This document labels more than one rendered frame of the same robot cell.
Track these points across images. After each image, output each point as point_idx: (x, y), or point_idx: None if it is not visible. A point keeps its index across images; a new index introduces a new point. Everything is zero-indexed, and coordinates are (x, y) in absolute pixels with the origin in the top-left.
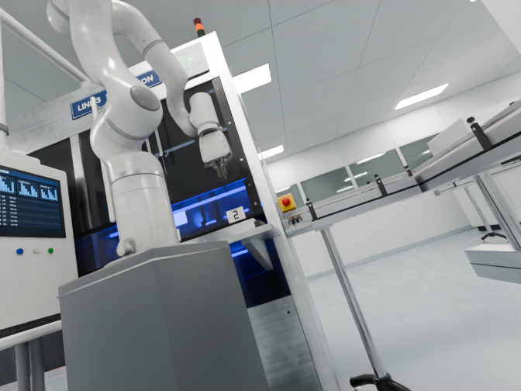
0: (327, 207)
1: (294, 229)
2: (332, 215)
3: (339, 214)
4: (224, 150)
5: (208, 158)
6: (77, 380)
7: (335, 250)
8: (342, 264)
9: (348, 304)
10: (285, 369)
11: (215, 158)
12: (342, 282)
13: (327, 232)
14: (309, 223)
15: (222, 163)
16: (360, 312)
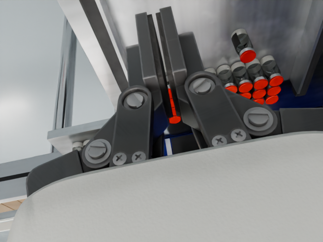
0: (22, 190)
1: (90, 124)
2: (21, 172)
3: (8, 172)
4: (44, 236)
5: (293, 157)
6: None
7: (55, 117)
8: (56, 98)
9: (74, 54)
10: None
11: (186, 153)
12: (67, 77)
13: (53, 149)
14: (53, 132)
15: (123, 107)
16: (62, 45)
